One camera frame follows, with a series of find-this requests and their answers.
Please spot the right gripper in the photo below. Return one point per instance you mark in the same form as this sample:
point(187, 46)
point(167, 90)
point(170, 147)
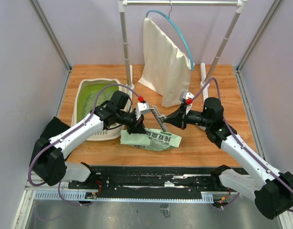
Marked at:
point(177, 118)

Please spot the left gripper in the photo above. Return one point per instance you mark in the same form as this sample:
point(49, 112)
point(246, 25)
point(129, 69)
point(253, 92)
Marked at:
point(138, 126)

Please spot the green cat litter bag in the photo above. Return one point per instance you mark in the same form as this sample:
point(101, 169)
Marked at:
point(152, 140)

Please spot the piano pattern bag clip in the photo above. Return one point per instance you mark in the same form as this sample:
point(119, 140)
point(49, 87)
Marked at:
point(159, 118)

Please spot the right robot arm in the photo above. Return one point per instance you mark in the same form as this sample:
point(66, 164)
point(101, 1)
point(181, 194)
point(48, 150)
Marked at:
point(269, 188)

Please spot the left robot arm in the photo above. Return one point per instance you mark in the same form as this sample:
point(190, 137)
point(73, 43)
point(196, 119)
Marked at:
point(49, 155)

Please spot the cream green litter box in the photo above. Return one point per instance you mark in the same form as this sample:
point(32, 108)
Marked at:
point(100, 90)

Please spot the cream cloth bag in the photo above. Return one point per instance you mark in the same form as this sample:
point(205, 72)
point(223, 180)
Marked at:
point(167, 69)

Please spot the black cloth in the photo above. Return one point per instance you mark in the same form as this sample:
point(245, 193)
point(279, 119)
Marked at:
point(53, 128)

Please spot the blue clothes hanger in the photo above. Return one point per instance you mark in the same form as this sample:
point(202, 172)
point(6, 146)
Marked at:
point(176, 28)

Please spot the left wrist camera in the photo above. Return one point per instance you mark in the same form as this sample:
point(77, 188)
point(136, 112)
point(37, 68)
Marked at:
point(141, 109)

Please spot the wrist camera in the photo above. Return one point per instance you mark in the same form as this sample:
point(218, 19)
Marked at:
point(187, 98)
point(141, 109)

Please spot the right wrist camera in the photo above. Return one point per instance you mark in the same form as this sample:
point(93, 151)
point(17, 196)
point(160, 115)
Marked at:
point(187, 98)

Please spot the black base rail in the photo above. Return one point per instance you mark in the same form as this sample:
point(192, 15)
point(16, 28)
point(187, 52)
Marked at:
point(143, 183)

